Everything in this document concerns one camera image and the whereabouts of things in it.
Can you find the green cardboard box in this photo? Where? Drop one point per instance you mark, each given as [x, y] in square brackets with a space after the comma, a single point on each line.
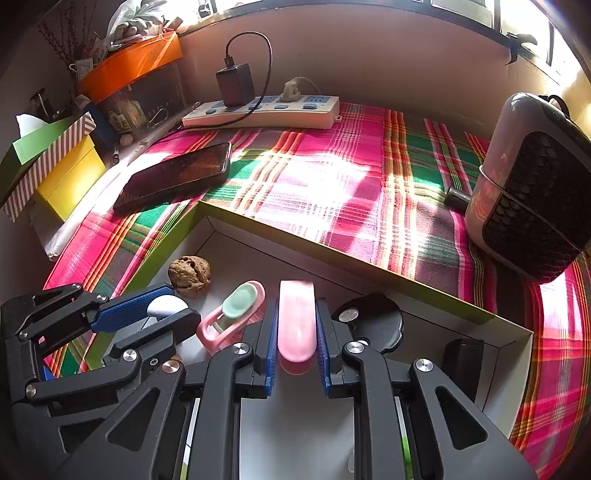
[277, 258]

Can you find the white power strip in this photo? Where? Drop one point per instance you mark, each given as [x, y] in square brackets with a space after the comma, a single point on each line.
[286, 115]

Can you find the black smartphone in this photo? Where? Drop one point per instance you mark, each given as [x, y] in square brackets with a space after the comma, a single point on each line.
[178, 175]

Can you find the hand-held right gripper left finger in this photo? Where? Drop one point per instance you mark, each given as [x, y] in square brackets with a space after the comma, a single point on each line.
[271, 355]

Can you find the white plastic bag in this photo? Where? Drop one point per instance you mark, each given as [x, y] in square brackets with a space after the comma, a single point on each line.
[134, 21]

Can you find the dry branches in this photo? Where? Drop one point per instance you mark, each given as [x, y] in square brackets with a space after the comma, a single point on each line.
[60, 37]

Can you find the brown walnut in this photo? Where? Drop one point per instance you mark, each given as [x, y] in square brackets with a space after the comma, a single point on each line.
[189, 276]

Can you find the small black cylinder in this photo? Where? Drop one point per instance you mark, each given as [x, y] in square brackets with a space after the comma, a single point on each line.
[458, 199]

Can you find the black window hook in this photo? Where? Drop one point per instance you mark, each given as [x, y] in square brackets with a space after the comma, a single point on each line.
[519, 46]

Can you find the white plug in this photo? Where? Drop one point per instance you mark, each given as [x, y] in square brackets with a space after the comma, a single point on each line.
[292, 90]

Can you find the striped tissue box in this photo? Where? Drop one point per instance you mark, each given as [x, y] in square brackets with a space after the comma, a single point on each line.
[41, 157]

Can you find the plaid tablecloth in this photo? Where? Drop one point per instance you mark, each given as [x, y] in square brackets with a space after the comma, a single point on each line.
[346, 184]

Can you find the yellow box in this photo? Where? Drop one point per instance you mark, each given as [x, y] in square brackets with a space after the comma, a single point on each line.
[69, 180]

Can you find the pink clip with mint pad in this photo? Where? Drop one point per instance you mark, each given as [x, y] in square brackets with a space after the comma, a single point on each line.
[240, 297]

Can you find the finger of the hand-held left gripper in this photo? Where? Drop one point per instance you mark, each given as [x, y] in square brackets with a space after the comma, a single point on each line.
[157, 334]
[124, 307]

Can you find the orange box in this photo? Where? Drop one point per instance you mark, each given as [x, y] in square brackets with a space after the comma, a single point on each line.
[129, 64]

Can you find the black charger adapter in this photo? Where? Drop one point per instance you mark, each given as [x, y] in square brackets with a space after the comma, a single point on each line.
[235, 85]

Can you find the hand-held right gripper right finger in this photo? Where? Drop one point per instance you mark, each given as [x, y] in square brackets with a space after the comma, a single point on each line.
[323, 355]

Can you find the pink oval case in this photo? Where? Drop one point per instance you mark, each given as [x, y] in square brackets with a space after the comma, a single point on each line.
[296, 318]

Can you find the white mushroom-shaped holder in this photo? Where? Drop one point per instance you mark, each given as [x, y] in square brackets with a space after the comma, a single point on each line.
[166, 305]

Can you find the small grey fan heater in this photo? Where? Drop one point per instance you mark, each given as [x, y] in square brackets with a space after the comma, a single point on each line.
[531, 207]

